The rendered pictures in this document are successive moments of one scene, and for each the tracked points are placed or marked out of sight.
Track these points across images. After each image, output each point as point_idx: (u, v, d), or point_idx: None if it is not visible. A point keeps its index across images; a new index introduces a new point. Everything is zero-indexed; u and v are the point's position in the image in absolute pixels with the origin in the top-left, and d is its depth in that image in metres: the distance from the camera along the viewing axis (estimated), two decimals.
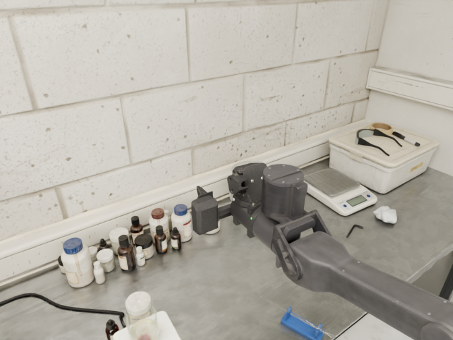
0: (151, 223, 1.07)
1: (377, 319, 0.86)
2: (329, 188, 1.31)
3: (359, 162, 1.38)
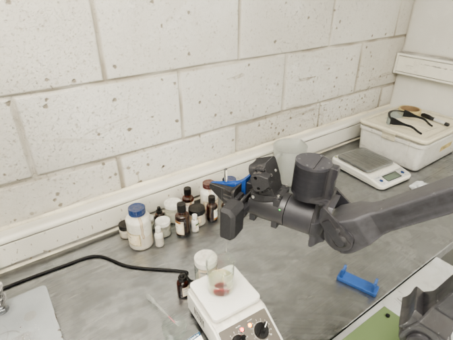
0: (203, 193, 1.12)
1: (427, 276, 0.92)
2: (365, 165, 1.37)
3: (391, 141, 1.43)
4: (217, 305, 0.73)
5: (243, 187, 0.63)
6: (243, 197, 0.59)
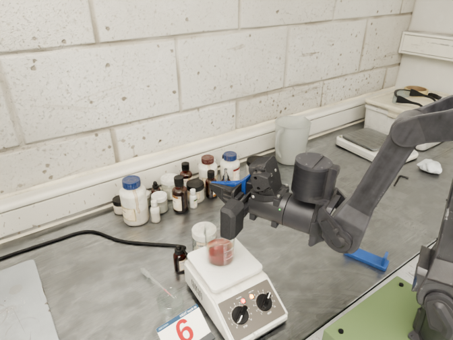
0: (201, 168, 1.07)
1: None
2: (371, 144, 1.31)
3: None
4: (216, 276, 0.68)
5: (243, 187, 0.63)
6: (243, 197, 0.59)
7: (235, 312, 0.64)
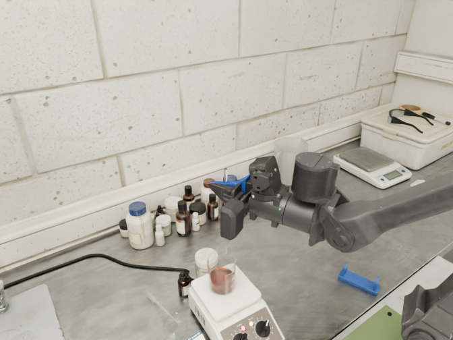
0: (203, 192, 1.12)
1: (428, 275, 0.92)
2: (366, 164, 1.36)
3: (392, 139, 1.43)
4: (218, 304, 0.73)
5: (243, 187, 0.63)
6: (243, 197, 0.59)
7: (236, 339, 0.69)
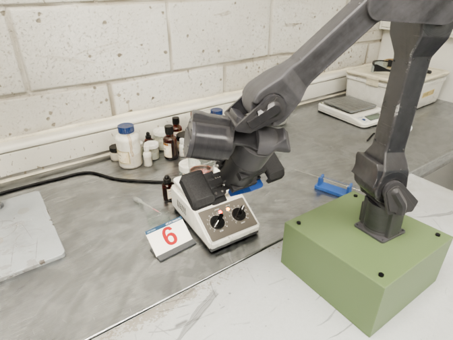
0: None
1: None
2: (349, 107, 1.42)
3: (375, 86, 1.49)
4: None
5: None
6: None
7: (213, 219, 0.75)
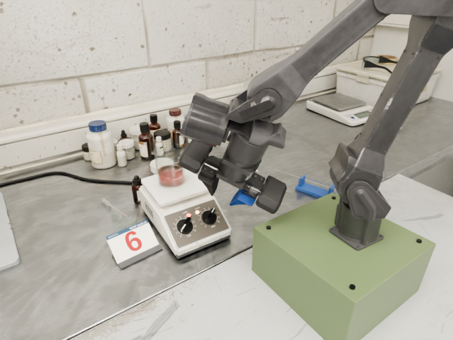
0: (169, 121, 1.12)
1: (386, 187, 0.91)
2: (338, 104, 1.36)
3: (365, 83, 1.43)
4: (165, 193, 0.73)
5: None
6: None
7: (180, 223, 0.69)
